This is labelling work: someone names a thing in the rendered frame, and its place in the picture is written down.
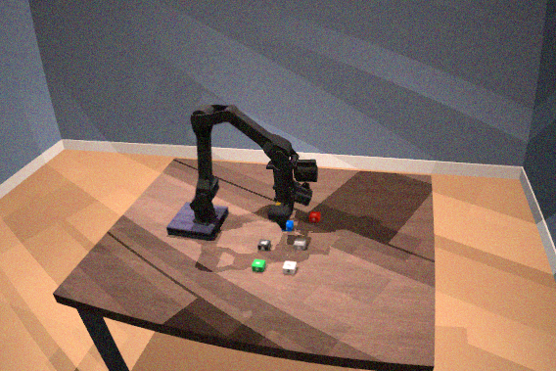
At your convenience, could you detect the blue block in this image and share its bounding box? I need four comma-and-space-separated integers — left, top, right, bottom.
283, 221, 294, 231

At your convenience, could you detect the green block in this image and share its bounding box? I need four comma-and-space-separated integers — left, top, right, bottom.
252, 259, 265, 272

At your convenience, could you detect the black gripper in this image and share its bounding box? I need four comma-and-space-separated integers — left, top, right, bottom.
268, 179, 301, 230

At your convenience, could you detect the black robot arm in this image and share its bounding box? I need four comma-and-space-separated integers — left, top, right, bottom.
189, 103, 318, 226

